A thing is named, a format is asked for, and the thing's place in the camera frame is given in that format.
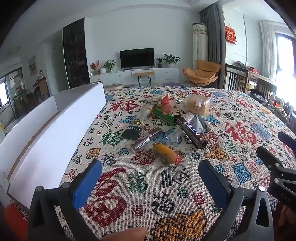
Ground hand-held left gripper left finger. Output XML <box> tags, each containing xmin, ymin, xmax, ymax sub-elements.
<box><xmin>28</xmin><ymin>159</ymin><xmax>103</xmax><ymax>241</ymax></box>

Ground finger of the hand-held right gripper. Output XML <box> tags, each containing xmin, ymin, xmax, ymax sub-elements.
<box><xmin>256</xmin><ymin>146</ymin><xmax>296</xmax><ymax>207</ymax></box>
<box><xmin>278</xmin><ymin>131</ymin><xmax>296</xmax><ymax>149</ymax></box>

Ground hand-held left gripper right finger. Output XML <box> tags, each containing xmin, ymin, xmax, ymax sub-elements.
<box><xmin>198</xmin><ymin>159</ymin><xmax>275</xmax><ymax>241</ymax></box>

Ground white cardboard box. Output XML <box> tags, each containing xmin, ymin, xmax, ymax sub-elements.
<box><xmin>0</xmin><ymin>82</ymin><xmax>107</xmax><ymax>209</ymax></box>

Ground brown chocolate bar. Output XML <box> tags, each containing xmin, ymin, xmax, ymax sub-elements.
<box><xmin>173</xmin><ymin>114</ymin><xmax>209</xmax><ymax>149</ymax></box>

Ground orange sausage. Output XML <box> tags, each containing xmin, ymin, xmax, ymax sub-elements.
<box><xmin>144</xmin><ymin>142</ymin><xmax>193</xmax><ymax>166</ymax></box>

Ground clear blue snack wrapper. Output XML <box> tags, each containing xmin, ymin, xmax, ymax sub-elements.
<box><xmin>162</xmin><ymin>127</ymin><xmax>185</xmax><ymax>146</ymax></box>

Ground silver snack packet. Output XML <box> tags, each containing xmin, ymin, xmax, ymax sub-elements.
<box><xmin>185</xmin><ymin>113</ymin><xmax>210</xmax><ymax>133</ymax></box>

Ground black round snack packet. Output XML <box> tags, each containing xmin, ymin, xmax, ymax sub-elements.
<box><xmin>121</xmin><ymin>125</ymin><xmax>141</xmax><ymax>140</ymax></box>

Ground purple silver wrapper bar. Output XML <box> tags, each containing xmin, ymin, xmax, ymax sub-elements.
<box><xmin>131</xmin><ymin>127</ymin><xmax>163</xmax><ymax>152</ymax></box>

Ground bread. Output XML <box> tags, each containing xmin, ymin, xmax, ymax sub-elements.
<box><xmin>181</xmin><ymin>94</ymin><xmax>212</xmax><ymax>115</ymax></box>

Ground green candy packet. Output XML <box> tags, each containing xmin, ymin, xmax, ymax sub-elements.
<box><xmin>153</xmin><ymin>108</ymin><xmax>177</xmax><ymax>126</ymax></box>

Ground long yellow white packet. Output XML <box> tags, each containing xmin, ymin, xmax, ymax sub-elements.
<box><xmin>134</xmin><ymin>102</ymin><xmax>158</xmax><ymax>126</ymax></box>

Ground red sausage packet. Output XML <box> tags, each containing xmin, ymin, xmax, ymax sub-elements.
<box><xmin>159</xmin><ymin>94</ymin><xmax>173</xmax><ymax>114</ymax></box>

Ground cream snack packet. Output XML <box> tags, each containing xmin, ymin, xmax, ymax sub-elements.
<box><xmin>146</xmin><ymin>94</ymin><xmax>169</xmax><ymax>103</ymax></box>

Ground person's right hand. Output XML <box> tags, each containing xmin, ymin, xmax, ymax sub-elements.
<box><xmin>276</xmin><ymin>205</ymin><xmax>296</xmax><ymax>241</ymax></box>

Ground person's left hand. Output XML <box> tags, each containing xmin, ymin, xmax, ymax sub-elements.
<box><xmin>101</xmin><ymin>227</ymin><xmax>148</xmax><ymax>241</ymax></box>

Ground pile of household clutter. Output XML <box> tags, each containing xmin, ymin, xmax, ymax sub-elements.
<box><xmin>250</xmin><ymin>88</ymin><xmax>296</xmax><ymax>130</ymax></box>

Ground red cloth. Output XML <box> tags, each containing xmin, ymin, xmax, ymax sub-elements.
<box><xmin>5</xmin><ymin>204</ymin><xmax>29</xmax><ymax>241</ymax></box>

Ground white curtain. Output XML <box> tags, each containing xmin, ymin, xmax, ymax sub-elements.
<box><xmin>259</xmin><ymin>21</ymin><xmax>278</xmax><ymax>79</ymax></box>

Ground brown wooden furniture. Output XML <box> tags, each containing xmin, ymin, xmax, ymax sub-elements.
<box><xmin>37</xmin><ymin>77</ymin><xmax>50</xmax><ymax>100</ymax></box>

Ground orange lounge chair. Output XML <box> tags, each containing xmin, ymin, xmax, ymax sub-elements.
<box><xmin>183</xmin><ymin>60</ymin><xmax>222</xmax><ymax>87</ymax></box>

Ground white tv cabinet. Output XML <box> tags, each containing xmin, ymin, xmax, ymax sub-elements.
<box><xmin>89</xmin><ymin>68</ymin><xmax>179</xmax><ymax>84</ymax></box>

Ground red flowers in vase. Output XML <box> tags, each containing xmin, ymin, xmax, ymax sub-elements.
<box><xmin>90</xmin><ymin>60</ymin><xmax>100</xmax><ymax>75</ymax></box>

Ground green plant in vase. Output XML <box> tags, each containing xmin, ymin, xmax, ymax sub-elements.
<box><xmin>103</xmin><ymin>60</ymin><xmax>116</xmax><ymax>73</ymax></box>

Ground wooden stool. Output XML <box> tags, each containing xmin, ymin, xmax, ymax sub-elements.
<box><xmin>133</xmin><ymin>72</ymin><xmax>155</xmax><ymax>87</ymax></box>

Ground tower air conditioner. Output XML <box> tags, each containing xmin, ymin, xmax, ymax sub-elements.
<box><xmin>192</xmin><ymin>22</ymin><xmax>208</xmax><ymax>70</ymax></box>

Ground grey curtain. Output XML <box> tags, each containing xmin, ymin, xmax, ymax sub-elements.
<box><xmin>199</xmin><ymin>3</ymin><xmax>226</xmax><ymax>70</ymax></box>

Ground black display cabinet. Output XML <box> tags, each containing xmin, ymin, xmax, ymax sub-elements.
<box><xmin>62</xmin><ymin>17</ymin><xmax>91</xmax><ymax>89</ymax></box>

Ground large green potted plant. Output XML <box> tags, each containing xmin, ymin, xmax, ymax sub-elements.
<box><xmin>162</xmin><ymin>53</ymin><xmax>181</xmax><ymax>68</ymax></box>

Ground black television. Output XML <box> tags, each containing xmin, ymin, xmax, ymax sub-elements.
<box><xmin>120</xmin><ymin>48</ymin><xmax>154</xmax><ymax>69</ymax></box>

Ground red wall hanging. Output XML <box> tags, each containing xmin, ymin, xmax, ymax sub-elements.
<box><xmin>224</xmin><ymin>24</ymin><xmax>237</xmax><ymax>45</ymax></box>

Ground wall picture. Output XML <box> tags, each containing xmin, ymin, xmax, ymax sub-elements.
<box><xmin>28</xmin><ymin>56</ymin><xmax>37</xmax><ymax>76</ymax></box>

